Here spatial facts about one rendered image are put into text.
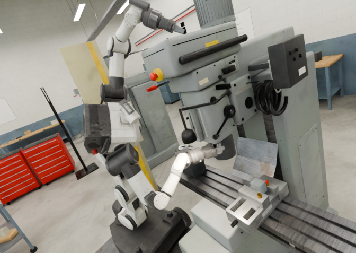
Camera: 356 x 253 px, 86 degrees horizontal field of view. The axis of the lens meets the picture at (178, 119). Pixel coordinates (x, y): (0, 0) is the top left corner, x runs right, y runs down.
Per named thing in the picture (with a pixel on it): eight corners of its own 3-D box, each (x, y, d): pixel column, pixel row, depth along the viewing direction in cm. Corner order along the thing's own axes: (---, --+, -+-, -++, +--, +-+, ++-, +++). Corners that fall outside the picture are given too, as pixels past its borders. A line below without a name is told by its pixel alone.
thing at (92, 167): (77, 180, 431) (26, 90, 369) (74, 173, 472) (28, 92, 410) (99, 168, 455) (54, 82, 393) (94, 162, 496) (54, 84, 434)
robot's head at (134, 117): (127, 128, 104) (132, 120, 97) (116, 113, 105) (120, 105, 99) (137, 122, 108) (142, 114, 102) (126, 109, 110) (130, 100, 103)
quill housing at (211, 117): (217, 146, 102) (201, 89, 93) (193, 140, 119) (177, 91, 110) (239, 130, 112) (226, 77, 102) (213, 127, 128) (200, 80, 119)
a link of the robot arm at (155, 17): (171, 37, 105) (150, 29, 104) (177, 19, 101) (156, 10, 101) (168, 37, 93) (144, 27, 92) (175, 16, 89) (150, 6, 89)
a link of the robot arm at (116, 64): (125, 44, 125) (124, 79, 127) (105, 39, 117) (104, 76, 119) (132, 40, 116) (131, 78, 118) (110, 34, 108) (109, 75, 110)
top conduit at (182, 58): (184, 64, 78) (181, 55, 77) (178, 66, 82) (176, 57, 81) (248, 40, 101) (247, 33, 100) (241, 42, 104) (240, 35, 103)
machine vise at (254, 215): (251, 236, 92) (247, 218, 88) (228, 219, 104) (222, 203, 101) (289, 192, 108) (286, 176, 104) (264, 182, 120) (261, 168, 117)
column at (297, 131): (309, 264, 152) (278, 71, 106) (255, 231, 191) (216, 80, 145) (332, 221, 177) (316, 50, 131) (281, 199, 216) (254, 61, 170)
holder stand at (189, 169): (194, 177, 148) (187, 156, 142) (180, 167, 167) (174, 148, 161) (206, 169, 152) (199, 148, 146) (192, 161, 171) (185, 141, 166)
